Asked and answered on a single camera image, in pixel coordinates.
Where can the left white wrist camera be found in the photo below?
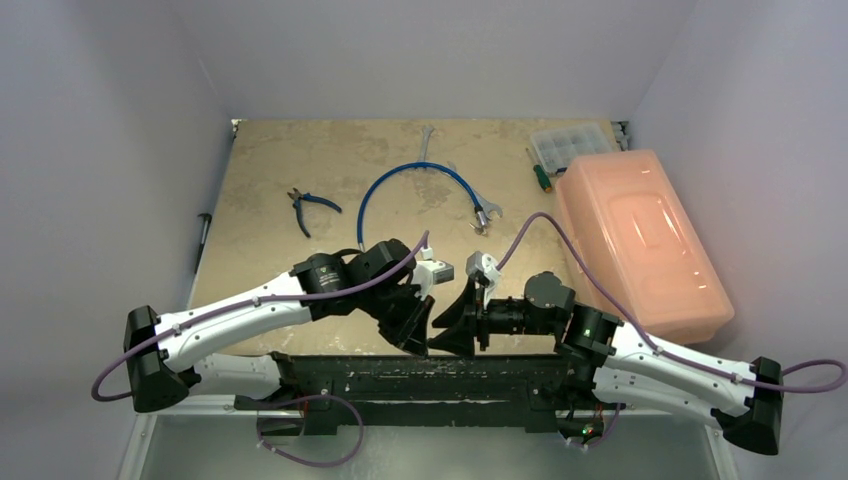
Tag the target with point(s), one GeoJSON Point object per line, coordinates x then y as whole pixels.
{"type": "Point", "coordinates": [430, 272]}

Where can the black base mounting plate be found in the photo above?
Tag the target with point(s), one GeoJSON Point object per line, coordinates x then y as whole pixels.
{"type": "Point", "coordinates": [430, 391]}

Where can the small silver wrench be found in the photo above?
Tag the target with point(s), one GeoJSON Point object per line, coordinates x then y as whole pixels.
{"type": "Point", "coordinates": [427, 132]}

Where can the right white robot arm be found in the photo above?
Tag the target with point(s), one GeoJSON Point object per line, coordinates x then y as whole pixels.
{"type": "Point", "coordinates": [608, 362]}

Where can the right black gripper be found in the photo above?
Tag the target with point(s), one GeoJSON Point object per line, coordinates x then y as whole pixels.
{"type": "Point", "coordinates": [477, 316]}

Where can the orange translucent plastic toolbox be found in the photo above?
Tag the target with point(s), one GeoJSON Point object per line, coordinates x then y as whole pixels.
{"type": "Point", "coordinates": [634, 247]}

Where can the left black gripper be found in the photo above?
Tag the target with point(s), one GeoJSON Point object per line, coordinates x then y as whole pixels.
{"type": "Point", "coordinates": [416, 337]}

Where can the silver key bunch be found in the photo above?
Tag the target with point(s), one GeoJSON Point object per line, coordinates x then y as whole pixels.
{"type": "Point", "coordinates": [479, 229]}

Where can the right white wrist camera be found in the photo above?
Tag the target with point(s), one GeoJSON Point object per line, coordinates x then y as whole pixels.
{"type": "Point", "coordinates": [482, 269]}

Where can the clear compartment organizer box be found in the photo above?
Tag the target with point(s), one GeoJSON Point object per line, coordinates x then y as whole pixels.
{"type": "Point", "coordinates": [556, 149]}

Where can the large silver wrench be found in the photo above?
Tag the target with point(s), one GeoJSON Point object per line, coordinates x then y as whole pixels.
{"type": "Point", "coordinates": [483, 209]}

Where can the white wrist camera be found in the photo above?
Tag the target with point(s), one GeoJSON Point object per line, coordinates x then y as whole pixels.
{"type": "Point", "coordinates": [482, 269]}
{"type": "Point", "coordinates": [430, 272]}

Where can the green handled screwdriver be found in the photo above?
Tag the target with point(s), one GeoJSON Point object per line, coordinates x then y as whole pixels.
{"type": "Point", "coordinates": [541, 175]}

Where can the black clamp handle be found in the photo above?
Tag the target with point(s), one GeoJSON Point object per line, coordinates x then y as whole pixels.
{"type": "Point", "coordinates": [206, 224]}

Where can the blue handled pliers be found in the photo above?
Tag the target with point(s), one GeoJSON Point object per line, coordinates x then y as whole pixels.
{"type": "Point", "coordinates": [298, 198]}

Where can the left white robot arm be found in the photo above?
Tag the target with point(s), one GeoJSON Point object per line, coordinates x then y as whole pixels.
{"type": "Point", "coordinates": [175, 355]}

